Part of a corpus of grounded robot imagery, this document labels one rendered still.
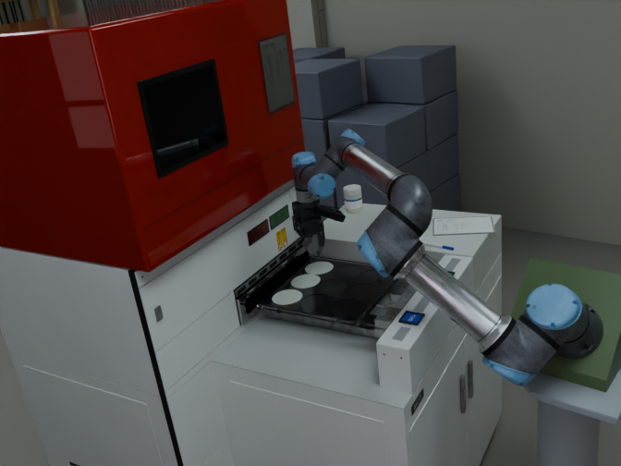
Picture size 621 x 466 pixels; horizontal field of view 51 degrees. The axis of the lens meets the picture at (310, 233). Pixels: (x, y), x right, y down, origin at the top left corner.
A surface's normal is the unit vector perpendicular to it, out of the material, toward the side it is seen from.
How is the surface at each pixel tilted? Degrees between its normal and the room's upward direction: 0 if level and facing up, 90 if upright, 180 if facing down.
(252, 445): 90
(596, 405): 0
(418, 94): 90
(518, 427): 0
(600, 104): 90
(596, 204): 90
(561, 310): 38
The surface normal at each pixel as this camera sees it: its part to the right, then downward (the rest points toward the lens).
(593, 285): -0.53, -0.38
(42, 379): -0.49, 0.40
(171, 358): 0.86, 0.10
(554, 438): -0.76, 0.34
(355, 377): -0.12, -0.91
